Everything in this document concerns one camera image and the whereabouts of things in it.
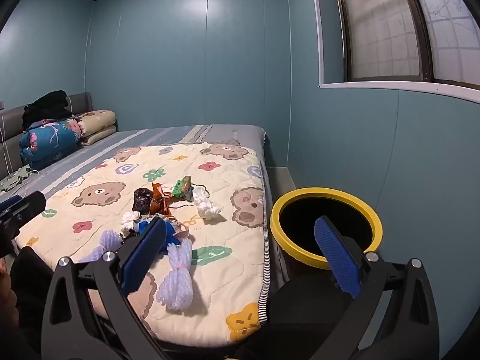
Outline black bin with yellow rim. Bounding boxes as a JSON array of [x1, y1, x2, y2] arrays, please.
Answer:
[[269, 187, 384, 282]]

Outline dark brown wrapper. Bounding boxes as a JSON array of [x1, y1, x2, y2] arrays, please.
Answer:
[[132, 187, 154, 212]]

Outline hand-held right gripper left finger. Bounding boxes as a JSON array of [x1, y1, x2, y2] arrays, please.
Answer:
[[41, 217, 167, 360]]

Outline black folded clothes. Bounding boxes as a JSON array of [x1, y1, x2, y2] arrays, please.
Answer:
[[22, 90, 74, 130]]

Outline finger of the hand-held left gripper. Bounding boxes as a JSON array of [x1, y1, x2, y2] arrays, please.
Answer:
[[0, 194, 22, 212], [0, 190, 47, 239]]

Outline blue packet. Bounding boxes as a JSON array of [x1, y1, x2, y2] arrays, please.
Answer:
[[139, 217, 181, 248]]

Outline person's dark clothing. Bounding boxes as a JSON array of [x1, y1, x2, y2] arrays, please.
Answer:
[[9, 245, 53, 349]]

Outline blue floral folded quilt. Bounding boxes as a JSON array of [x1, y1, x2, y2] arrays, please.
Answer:
[[19, 117, 83, 171]]

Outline green snack wrapper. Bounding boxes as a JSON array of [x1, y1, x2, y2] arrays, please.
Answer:
[[172, 175, 194, 200]]

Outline orange wrapper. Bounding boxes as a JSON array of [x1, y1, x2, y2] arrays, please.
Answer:
[[149, 182, 177, 220]]

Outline grey ledge beside bed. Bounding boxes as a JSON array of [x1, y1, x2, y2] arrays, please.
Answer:
[[268, 165, 297, 196]]

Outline bear printed blanket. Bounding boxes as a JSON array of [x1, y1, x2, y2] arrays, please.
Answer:
[[15, 140, 271, 347]]

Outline white tissue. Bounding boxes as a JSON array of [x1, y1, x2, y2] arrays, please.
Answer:
[[192, 186, 222, 220]]

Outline pale purple yarn bundle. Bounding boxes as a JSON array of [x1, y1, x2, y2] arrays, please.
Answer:
[[79, 229, 124, 263], [157, 238, 194, 310]]

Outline bed with striped sheet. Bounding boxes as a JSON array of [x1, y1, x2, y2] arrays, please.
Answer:
[[0, 124, 289, 349]]

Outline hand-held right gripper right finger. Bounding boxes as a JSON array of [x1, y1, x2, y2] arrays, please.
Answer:
[[314, 215, 440, 360]]

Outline grey padded headboard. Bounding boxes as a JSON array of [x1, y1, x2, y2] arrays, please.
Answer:
[[0, 92, 93, 181]]

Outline white power strip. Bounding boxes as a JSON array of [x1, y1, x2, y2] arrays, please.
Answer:
[[0, 165, 40, 192]]

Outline small white paper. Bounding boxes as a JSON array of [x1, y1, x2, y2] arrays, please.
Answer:
[[121, 211, 141, 233]]

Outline beige patterned pillows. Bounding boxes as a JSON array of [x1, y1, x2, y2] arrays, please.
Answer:
[[78, 109, 118, 147]]

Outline frosted sliding window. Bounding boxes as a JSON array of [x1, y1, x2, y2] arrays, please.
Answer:
[[309, 0, 480, 102]]

